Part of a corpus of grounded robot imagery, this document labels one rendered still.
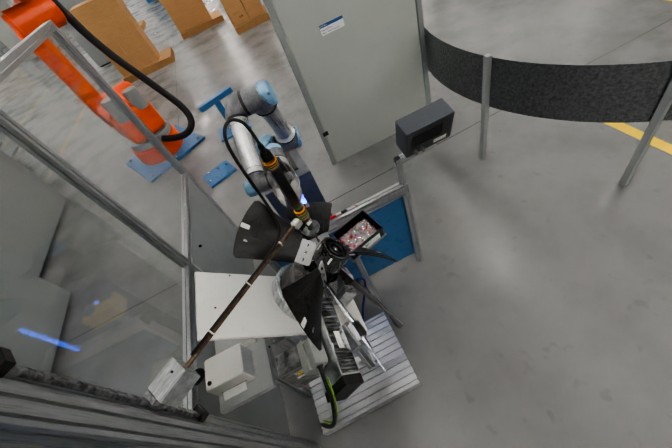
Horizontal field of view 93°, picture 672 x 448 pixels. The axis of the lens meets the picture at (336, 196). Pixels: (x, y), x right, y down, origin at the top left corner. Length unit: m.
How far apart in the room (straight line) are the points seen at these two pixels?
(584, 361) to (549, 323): 0.23
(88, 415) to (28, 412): 0.12
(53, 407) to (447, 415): 1.81
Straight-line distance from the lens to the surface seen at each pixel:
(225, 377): 1.52
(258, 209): 1.20
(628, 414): 2.36
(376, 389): 2.20
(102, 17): 8.97
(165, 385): 1.09
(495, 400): 2.24
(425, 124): 1.58
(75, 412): 0.96
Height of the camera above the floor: 2.20
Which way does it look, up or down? 45 degrees down
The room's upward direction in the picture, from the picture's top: 25 degrees counter-clockwise
